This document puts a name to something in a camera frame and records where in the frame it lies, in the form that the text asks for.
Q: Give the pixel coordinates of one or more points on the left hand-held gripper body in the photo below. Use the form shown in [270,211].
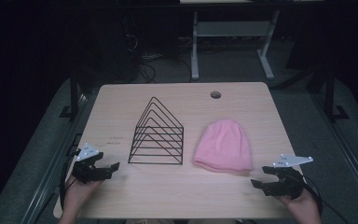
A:
[85,170]

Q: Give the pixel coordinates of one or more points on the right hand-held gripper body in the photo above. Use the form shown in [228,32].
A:
[287,183]

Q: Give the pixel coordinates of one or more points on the pink knitted beanie hat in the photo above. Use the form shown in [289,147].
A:
[225,146]

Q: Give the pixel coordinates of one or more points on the person's left hand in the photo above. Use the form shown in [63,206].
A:
[79,193]

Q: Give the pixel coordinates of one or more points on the person's right hand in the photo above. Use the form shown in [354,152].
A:
[303,208]

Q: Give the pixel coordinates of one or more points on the black metal stand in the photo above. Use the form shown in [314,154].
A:
[73,93]
[330,93]

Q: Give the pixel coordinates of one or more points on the aluminium frame rail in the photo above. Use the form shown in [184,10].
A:
[48,174]
[348,149]

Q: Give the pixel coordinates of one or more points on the white metal desk frame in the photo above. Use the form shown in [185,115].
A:
[230,28]

